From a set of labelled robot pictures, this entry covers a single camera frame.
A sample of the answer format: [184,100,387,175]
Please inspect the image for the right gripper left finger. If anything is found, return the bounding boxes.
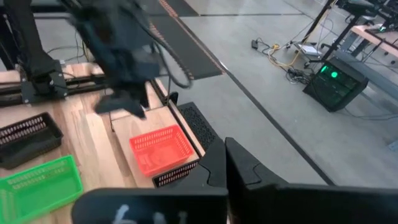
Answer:
[71,138,229,224]

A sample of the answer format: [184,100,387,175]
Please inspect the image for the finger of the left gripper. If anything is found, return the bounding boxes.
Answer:
[124,93,148,121]
[94,94,127,115]

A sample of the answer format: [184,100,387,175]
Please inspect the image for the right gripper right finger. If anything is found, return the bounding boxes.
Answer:
[224,136,398,224]

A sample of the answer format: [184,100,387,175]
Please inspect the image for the black plastic slotted basket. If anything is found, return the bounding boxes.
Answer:
[151,159,200,189]
[0,111,65,170]

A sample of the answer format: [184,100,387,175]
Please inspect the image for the red-orange plastic slotted basket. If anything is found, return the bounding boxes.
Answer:
[129,124,195,177]

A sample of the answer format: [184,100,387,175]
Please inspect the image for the green plastic slotted basket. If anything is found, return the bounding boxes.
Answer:
[0,154,84,224]

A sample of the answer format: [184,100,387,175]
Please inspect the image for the black perforated metal panel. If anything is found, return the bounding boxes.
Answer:
[176,101,225,154]

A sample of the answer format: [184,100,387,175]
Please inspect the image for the black mat with hazard stripes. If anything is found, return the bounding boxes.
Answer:
[146,0,224,81]

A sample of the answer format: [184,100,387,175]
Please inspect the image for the black computer tower green lights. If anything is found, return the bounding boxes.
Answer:
[302,57,370,113]

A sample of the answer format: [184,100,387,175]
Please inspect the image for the white power box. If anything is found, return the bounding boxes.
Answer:
[294,43,323,57]

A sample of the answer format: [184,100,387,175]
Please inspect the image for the wooden desk with black legs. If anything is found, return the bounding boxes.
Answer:
[300,0,398,68]

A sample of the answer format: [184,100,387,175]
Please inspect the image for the wooden shelf with black frame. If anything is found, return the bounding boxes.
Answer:
[108,105,206,189]

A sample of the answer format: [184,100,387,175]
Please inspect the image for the black left wrist camera cable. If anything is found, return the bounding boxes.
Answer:
[148,30,194,91]

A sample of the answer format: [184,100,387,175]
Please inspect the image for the floor cable bundle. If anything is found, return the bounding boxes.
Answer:
[251,18,335,85]

